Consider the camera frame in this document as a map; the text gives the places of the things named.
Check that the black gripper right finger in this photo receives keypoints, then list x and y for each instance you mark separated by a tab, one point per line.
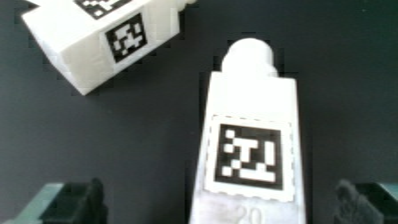
366	203

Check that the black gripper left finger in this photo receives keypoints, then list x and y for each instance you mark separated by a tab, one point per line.
68	203

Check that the white table leg with tag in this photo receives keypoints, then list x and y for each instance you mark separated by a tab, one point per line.
249	182

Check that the white table leg middle left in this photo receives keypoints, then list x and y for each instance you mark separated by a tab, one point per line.
98	34

